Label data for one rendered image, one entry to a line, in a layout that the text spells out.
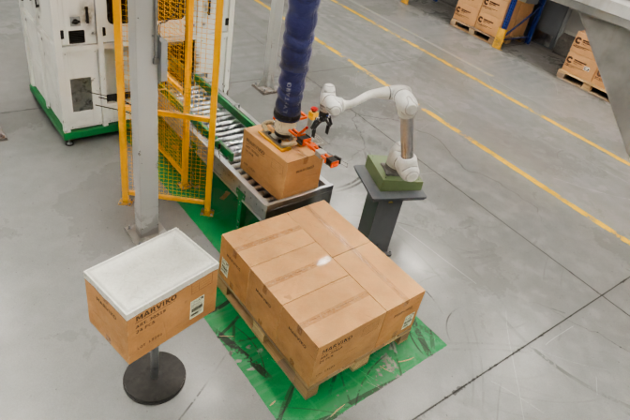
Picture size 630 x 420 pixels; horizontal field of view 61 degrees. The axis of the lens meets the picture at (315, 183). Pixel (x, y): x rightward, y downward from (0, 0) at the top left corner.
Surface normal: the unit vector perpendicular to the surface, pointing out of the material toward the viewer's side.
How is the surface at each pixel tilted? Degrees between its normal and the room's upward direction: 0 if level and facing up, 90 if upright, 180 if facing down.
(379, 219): 90
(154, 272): 0
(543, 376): 0
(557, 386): 0
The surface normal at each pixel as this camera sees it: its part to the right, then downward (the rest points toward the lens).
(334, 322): 0.16, -0.81
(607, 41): -0.78, 0.24
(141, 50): 0.60, 0.53
